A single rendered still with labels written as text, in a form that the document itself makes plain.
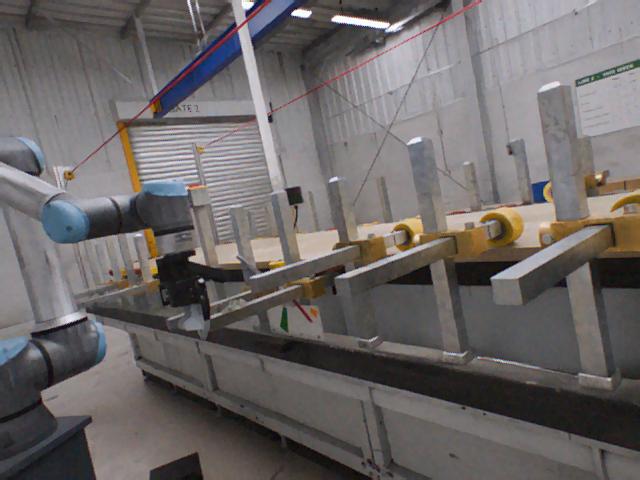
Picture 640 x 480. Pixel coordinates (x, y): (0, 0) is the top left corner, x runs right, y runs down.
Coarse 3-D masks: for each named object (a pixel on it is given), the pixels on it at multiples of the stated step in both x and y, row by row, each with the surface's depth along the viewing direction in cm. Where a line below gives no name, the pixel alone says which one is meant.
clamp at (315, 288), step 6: (294, 282) 123; (300, 282) 121; (306, 282) 119; (312, 282) 119; (318, 282) 120; (306, 288) 120; (312, 288) 119; (318, 288) 120; (324, 288) 121; (306, 294) 120; (312, 294) 119; (318, 294) 120; (324, 294) 121
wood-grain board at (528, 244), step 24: (456, 216) 182; (480, 216) 163; (528, 216) 135; (552, 216) 125; (264, 240) 289; (312, 240) 211; (336, 240) 186; (528, 240) 96; (240, 264) 178; (264, 264) 164
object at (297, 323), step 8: (288, 304) 128; (272, 312) 136; (280, 312) 132; (288, 312) 129; (296, 312) 126; (272, 320) 137; (280, 320) 133; (288, 320) 130; (296, 320) 127; (304, 320) 124; (312, 320) 121; (320, 320) 118; (272, 328) 138; (280, 328) 134; (288, 328) 131; (296, 328) 128; (304, 328) 125; (312, 328) 122; (320, 328) 119; (296, 336) 128; (304, 336) 125; (312, 336) 122; (320, 336) 120
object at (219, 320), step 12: (324, 276) 127; (336, 276) 129; (288, 288) 120; (300, 288) 120; (264, 300) 113; (276, 300) 115; (288, 300) 118; (228, 312) 106; (240, 312) 108; (252, 312) 110; (216, 324) 104; (228, 324) 106
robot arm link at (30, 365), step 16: (0, 352) 116; (16, 352) 118; (32, 352) 123; (0, 368) 115; (16, 368) 118; (32, 368) 121; (48, 368) 124; (0, 384) 115; (16, 384) 117; (32, 384) 121; (48, 384) 126; (0, 400) 115; (16, 400) 117; (32, 400) 120; (0, 416) 115
